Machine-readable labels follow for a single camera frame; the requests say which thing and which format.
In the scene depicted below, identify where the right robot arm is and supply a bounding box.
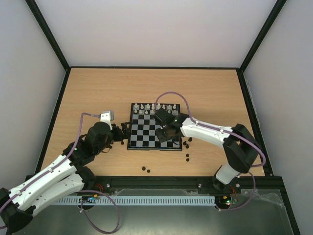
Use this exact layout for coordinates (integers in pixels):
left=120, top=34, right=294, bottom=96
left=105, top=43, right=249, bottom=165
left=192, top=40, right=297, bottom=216
left=154, top=108, right=262, bottom=192

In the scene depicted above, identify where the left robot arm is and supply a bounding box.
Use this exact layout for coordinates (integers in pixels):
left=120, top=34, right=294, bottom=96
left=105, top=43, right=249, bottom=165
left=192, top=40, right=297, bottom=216
left=0, top=122, right=124, bottom=234

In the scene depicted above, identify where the left circuit board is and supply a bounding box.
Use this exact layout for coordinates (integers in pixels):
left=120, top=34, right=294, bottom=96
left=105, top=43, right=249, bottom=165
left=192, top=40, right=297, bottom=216
left=78, top=194, right=101, bottom=204

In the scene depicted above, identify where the circuit board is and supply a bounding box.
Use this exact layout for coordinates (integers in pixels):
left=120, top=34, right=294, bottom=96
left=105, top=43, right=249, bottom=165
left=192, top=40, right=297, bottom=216
left=78, top=194, right=101, bottom=204
left=218, top=194, right=238, bottom=205

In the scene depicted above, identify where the right circuit board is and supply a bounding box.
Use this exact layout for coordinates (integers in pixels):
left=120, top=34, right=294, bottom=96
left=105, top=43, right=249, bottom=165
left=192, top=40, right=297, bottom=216
left=218, top=194, right=238, bottom=205

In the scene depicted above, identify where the black and silver chessboard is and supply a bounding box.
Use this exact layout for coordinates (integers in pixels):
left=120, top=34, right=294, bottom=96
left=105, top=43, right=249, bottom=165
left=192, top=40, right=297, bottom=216
left=127, top=103, right=182, bottom=151

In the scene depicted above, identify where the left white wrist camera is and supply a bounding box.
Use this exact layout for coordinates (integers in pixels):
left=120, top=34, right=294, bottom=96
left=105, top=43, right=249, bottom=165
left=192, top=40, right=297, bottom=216
left=100, top=110, right=114, bottom=130

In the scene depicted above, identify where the light blue slotted cable duct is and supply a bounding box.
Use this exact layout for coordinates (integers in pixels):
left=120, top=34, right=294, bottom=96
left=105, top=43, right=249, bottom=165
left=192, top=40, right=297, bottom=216
left=53, top=195, right=216, bottom=206

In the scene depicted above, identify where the black aluminium front rail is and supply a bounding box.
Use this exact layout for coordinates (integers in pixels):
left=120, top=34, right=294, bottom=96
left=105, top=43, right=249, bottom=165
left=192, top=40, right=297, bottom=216
left=89, top=176, right=286, bottom=195

